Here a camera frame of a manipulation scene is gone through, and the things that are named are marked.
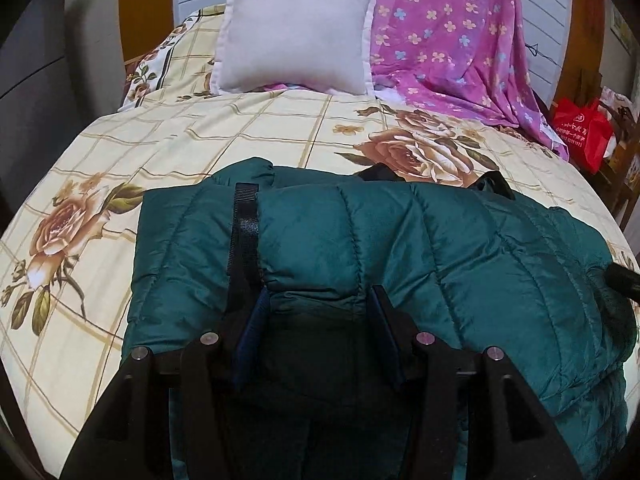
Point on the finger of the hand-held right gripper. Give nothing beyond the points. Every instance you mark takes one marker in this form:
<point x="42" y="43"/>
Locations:
<point x="625" y="280"/>

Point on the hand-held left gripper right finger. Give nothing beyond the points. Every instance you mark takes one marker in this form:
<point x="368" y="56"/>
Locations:
<point x="387" y="330"/>

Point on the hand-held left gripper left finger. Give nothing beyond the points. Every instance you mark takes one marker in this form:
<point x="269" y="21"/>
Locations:
<point x="255" y="330"/>

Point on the green puffer jacket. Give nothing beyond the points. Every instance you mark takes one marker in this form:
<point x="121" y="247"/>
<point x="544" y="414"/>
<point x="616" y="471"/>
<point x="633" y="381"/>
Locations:
<point x="400" y="250"/>

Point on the wooden chair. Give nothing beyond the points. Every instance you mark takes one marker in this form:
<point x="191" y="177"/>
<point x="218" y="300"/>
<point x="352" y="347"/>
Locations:
<point x="622" y="160"/>

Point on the red shopping bag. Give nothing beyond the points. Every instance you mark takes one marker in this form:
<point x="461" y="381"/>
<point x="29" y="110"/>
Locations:
<point x="582" y="132"/>

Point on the floral checked bed sheet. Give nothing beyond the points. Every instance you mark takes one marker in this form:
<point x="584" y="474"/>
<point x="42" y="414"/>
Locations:
<point x="165" y="150"/>

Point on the white pillow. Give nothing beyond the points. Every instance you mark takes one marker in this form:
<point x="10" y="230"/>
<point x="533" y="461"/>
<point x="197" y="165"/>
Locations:
<point x="295" y="30"/>

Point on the purple floral blanket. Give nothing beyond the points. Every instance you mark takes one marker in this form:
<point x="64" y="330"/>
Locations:
<point x="450" y="30"/>

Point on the grey wardrobe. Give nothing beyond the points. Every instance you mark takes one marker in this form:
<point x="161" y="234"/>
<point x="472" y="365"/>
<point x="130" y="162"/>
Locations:
<point x="45" y="70"/>

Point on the orange wooden panel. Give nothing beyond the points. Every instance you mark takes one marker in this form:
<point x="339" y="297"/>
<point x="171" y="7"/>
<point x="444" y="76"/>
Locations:
<point x="145" y="5"/>

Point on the framed wall picture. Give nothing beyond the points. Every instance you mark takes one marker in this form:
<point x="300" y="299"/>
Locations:
<point x="622" y="25"/>

